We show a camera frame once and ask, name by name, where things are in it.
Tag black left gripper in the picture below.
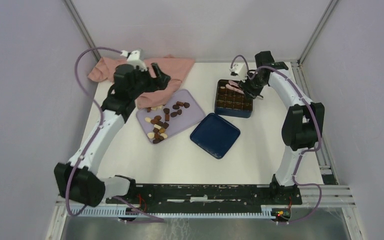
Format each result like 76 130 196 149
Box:
130 63 172 99

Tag pink cloth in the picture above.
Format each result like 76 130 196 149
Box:
87 56 195 111

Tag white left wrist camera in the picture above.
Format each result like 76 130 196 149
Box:
120 48 148 72

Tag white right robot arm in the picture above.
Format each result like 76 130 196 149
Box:
230 51 325 204

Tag lilac plastic tray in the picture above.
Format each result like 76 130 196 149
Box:
136 89 206 145

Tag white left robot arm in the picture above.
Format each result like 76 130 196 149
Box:
54 62 171 207

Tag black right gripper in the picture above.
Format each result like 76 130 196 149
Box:
236 71 266 100

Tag dark blue chocolate box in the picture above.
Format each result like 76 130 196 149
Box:
214 79 253 119

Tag dark heart chocolate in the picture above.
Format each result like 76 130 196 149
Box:
183 102 190 109

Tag white heart chocolate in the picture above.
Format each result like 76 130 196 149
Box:
147 132 155 139

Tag dark blue box lid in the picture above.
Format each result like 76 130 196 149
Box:
189 113 241 160

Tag pink handled metal tongs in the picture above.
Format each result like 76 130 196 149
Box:
225 80 245 95

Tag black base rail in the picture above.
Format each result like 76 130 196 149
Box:
124 183 303 214

